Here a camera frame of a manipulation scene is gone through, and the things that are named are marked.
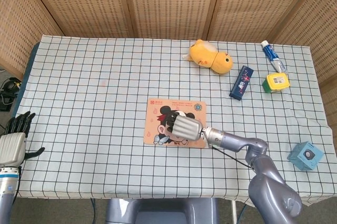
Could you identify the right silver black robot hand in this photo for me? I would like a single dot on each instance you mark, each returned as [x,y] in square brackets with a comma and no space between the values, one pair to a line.
[187,129]

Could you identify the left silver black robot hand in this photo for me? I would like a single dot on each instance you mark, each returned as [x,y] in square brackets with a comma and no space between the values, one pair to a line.
[11,148]

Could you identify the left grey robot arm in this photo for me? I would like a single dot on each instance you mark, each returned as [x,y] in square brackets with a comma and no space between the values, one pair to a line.
[6,195]

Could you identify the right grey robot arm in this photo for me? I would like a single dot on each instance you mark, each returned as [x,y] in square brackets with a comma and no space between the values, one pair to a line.
[266,184]

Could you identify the orange cartoon girl mouse pad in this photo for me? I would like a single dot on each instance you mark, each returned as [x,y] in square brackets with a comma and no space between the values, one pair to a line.
[155,118]

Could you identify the dark blue printed box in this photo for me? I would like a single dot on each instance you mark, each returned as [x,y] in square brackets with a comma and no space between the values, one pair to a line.
[242,83]

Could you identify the yellow duck plush toy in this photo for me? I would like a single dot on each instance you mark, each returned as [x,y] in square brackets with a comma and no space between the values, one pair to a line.
[205,56]

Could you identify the grey robot torso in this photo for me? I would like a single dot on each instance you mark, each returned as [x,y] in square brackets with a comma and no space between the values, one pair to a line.
[160,212]

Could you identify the white black grid tablecloth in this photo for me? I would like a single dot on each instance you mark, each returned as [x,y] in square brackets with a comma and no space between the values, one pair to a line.
[92,102]

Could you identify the white table leg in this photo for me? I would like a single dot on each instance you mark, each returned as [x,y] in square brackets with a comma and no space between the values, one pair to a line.
[233,212]

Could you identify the green container with yellow lid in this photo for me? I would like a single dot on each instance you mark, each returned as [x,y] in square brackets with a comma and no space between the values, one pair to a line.
[276,81]

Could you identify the blue white toothpaste tube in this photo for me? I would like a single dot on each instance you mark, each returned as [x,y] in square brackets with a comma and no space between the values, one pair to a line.
[271,54]

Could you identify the light blue cardboard box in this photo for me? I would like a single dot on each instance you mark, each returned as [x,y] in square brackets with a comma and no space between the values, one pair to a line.
[302,155]

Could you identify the woven rattan screen panel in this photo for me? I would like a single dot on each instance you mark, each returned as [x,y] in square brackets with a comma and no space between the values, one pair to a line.
[84,2]
[323,23]
[258,5]
[18,23]
[173,2]

